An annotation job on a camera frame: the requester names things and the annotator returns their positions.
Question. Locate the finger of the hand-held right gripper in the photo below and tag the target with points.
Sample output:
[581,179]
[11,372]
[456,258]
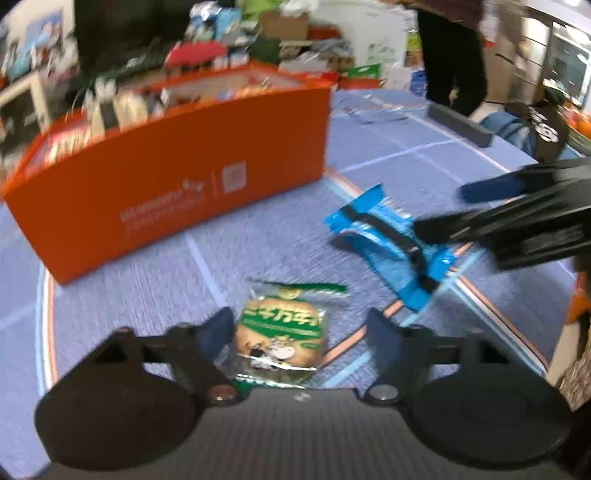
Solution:
[452,227]
[489,189]

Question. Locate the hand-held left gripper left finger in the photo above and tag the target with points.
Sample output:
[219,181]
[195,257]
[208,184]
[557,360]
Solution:
[217,330]

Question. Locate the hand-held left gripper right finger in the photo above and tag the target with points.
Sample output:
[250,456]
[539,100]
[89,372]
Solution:
[381,330]

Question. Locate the green snack packet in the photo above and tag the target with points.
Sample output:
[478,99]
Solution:
[277,332]

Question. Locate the blue snack packet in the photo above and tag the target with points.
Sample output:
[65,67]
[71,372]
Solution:
[378,230]

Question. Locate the orange cardboard box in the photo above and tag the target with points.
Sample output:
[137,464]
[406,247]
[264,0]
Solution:
[161,184]

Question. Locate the blue cloth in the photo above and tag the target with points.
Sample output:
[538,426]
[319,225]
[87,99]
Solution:
[508,131]

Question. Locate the dark grey long box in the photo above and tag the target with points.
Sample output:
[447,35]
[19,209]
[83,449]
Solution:
[461,124]

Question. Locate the black bag with white print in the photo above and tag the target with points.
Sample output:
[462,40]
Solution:
[549,124]

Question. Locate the blue striped mat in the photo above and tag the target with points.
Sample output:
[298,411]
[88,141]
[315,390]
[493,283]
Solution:
[277,230]

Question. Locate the white carton with green print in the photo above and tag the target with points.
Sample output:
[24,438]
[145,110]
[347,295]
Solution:
[369,41]

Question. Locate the pile of assorted snack packets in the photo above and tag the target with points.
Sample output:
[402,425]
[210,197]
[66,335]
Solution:
[120,106]

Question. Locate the brown cardboard box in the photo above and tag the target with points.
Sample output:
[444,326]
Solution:
[284,25]

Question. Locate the red folding chair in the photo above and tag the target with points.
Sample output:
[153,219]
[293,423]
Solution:
[194,53]

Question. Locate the black flat television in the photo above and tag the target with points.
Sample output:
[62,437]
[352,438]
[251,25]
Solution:
[120,27]

